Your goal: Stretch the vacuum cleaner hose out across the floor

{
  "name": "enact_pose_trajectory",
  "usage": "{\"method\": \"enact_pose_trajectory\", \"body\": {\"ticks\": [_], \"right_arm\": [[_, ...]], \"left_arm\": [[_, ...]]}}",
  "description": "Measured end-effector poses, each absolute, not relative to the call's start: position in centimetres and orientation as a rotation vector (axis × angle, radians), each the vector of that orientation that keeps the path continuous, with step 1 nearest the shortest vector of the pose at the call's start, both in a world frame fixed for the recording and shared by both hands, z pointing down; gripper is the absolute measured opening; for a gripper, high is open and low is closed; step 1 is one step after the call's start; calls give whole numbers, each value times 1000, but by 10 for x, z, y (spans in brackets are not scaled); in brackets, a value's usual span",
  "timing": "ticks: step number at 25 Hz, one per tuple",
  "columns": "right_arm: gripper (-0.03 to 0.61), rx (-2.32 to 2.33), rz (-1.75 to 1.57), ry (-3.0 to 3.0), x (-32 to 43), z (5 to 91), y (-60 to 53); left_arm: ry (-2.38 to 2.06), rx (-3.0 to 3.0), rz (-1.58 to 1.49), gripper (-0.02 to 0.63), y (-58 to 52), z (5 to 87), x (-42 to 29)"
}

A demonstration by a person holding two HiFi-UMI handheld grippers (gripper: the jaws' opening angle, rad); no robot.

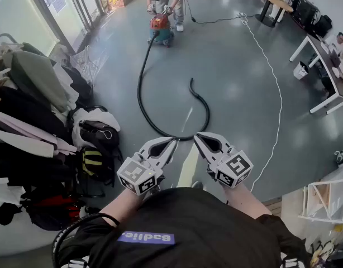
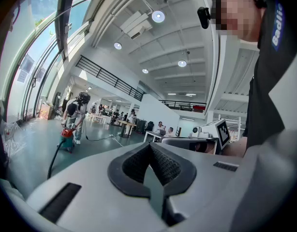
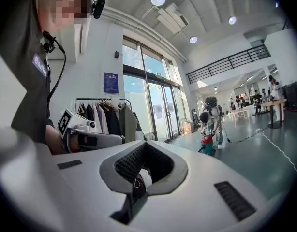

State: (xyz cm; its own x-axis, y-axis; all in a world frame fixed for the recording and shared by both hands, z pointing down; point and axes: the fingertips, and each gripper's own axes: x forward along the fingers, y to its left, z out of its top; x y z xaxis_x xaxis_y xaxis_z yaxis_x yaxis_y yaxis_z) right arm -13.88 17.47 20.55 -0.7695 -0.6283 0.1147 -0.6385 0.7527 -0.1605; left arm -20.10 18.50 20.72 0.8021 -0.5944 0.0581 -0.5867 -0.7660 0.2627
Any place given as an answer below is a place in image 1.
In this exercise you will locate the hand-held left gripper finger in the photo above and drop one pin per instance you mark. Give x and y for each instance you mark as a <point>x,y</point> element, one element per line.
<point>167,155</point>
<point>145,147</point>

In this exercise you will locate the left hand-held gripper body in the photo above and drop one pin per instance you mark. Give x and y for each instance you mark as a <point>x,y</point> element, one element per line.
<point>135,174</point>

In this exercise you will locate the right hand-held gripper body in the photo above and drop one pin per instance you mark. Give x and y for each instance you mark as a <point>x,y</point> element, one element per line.
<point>235,163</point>

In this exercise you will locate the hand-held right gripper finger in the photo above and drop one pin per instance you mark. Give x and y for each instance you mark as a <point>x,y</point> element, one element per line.
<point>207,155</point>
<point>224,145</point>

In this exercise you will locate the person's left forearm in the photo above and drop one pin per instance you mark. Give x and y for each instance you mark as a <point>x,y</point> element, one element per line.
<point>121,205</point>

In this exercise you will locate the person's right forearm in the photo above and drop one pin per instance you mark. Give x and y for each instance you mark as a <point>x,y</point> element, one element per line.
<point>247,202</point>

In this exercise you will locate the red and teal vacuum cleaner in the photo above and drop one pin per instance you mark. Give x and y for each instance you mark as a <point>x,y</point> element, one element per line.
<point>160,29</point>

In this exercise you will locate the person's right shoe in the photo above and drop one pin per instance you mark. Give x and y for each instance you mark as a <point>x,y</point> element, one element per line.
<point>198,184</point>

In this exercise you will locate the face mask with white loops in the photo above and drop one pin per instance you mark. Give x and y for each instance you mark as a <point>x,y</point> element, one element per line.
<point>106,134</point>

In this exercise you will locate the black and yellow backpack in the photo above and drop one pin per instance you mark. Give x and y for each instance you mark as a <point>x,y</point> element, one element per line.
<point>92,160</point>

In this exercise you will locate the white cloth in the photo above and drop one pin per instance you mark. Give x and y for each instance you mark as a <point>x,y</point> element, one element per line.
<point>96,115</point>

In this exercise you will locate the person's dark t-shirt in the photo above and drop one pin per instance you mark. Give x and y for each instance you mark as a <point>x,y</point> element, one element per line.
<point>188,219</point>

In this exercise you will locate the red and black bag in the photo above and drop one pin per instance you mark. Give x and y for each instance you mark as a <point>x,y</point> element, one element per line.
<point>57,208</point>

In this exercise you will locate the transparent umbrella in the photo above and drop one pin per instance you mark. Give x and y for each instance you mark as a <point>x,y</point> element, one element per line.
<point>87,63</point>

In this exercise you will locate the white harness buckle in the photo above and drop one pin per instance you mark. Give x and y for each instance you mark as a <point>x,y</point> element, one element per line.
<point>290,261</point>
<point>78,262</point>

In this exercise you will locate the white waste bin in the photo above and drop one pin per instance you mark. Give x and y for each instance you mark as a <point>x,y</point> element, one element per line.
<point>300,71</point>

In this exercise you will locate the pile of clothes and bags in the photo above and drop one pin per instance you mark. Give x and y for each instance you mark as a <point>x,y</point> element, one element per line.
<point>34,107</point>

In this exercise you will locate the white power strip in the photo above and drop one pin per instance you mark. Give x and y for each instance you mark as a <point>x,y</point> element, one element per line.
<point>241,14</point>

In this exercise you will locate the white-legged desk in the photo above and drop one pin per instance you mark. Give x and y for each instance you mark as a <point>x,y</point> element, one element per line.
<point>325,57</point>

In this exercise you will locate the grey laptop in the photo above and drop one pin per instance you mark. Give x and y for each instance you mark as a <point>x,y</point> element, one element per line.
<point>335,58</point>

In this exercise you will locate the round wooden table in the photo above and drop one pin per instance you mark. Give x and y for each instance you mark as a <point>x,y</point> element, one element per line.
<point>273,0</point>

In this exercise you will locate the black equipment case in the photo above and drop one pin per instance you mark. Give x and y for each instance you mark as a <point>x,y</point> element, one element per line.
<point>305,10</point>

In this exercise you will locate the glass entrance doors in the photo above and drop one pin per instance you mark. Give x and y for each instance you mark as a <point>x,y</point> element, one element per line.
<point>57,10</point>

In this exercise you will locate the white shelf frame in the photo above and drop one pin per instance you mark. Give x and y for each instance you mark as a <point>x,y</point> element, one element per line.
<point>307,202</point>

